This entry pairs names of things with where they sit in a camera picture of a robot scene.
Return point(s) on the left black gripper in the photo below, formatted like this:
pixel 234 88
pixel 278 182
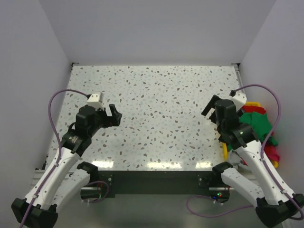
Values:
pixel 113 120

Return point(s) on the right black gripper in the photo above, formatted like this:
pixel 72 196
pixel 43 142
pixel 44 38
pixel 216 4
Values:
pixel 210 105

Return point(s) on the green t shirt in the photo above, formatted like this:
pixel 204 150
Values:
pixel 259 123

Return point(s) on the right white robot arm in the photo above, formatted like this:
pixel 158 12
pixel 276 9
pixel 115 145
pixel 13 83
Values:
pixel 274 201

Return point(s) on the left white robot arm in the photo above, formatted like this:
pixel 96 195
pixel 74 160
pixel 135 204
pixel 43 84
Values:
pixel 40 207

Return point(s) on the red t shirt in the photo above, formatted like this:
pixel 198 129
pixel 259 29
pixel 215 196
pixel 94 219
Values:
pixel 251 109

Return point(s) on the yellow plastic bin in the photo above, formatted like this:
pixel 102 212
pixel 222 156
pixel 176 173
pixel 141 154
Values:
pixel 271 138

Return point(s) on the white grey t shirt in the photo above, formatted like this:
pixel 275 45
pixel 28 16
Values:
pixel 236 161

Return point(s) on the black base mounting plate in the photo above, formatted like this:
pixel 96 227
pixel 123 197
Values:
pixel 113 183

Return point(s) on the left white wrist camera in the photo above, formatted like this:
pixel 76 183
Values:
pixel 95 100

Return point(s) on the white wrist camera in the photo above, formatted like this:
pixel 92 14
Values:
pixel 95 100
pixel 238 98

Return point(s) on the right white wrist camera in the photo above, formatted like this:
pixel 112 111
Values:
pixel 238 98

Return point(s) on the aluminium frame rail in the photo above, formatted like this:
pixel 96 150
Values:
pixel 39 173

